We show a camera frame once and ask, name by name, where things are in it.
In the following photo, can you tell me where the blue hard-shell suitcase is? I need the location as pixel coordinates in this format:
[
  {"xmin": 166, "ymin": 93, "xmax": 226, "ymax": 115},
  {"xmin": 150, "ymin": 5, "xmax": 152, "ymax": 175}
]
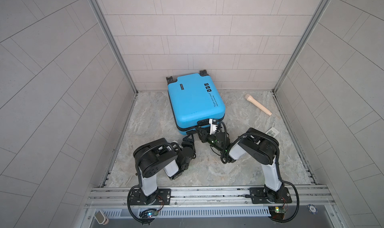
[{"xmin": 167, "ymin": 70, "xmax": 226, "ymax": 135}]

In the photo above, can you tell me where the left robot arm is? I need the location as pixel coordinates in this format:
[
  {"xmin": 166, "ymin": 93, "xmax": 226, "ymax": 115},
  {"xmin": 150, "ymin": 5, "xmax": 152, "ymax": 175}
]
[{"xmin": 128, "ymin": 135, "xmax": 196, "ymax": 206}]

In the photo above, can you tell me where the small white remote control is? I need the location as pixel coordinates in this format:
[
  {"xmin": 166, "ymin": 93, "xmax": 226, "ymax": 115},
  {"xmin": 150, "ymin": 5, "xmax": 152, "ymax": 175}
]
[{"xmin": 266, "ymin": 127, "xmax": 280, "ymax": 138}]

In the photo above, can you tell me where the white ventilation grille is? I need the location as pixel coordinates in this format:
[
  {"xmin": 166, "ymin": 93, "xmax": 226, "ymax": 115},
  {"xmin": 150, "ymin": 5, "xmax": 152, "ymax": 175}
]
[{"xmin": 102, "ymin": 207, "xmax": 271, "ymax": 219}]

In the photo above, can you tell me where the small white pink object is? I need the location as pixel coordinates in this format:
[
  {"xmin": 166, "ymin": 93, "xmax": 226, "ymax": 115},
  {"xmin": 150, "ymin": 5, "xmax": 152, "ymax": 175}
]
[{"xmin": 94, "ymin": 210, "xmax": 109, "ymax": 225}]

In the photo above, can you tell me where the round blue white sticker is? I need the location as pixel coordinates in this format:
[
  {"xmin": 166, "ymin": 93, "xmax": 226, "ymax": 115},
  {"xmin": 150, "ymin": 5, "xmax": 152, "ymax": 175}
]
[{"xmin": 308, "ymin": 205, "xmax": 318, "ymax": 215}]

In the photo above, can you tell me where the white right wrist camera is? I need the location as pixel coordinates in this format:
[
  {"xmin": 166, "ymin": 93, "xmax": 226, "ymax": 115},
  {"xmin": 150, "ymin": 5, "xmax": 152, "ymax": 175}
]
[{"xmin": 209, "ymin": 119, "xmax": 218, "ymax": 135}]

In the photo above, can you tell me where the beige wooden handle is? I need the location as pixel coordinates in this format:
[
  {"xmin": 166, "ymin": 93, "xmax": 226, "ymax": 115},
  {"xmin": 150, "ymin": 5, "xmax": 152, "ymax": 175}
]
[{"xmin": 245, "ymin": 94, "xmax": 272, "ymax": 116}]

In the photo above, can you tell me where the left circuit board with wires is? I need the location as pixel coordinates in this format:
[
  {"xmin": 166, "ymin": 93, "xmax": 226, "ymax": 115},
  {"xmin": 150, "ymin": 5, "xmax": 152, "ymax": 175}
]
[{"xmin": 140, "ymin": 209, "xmax": 159, "ymax": 219}]

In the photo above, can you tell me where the circuit board with wires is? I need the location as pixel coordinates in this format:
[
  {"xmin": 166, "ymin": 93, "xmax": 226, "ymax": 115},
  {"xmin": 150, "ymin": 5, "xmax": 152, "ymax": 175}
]
[
  {"xmin": 140, "ymin": 209, "xmax": 159, "ymax": 219},
  {"xmin": 268, "ymin": 207, "xmax": 287, "ymax": 222}
]

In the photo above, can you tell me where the right circuit board with wires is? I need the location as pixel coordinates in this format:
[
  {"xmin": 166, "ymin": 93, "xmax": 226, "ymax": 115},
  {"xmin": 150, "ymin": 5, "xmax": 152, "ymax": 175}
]
[{"xmin": 268, "ymin": 207, "xmax": 287, "ymax": 222}]

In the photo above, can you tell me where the aluminium mounting rail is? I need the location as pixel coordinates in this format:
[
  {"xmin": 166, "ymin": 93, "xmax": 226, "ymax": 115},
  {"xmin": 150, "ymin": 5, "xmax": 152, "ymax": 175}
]
[{"xmin": 85, "ymin": 185, "xmax": 335, "ymax": 209}]

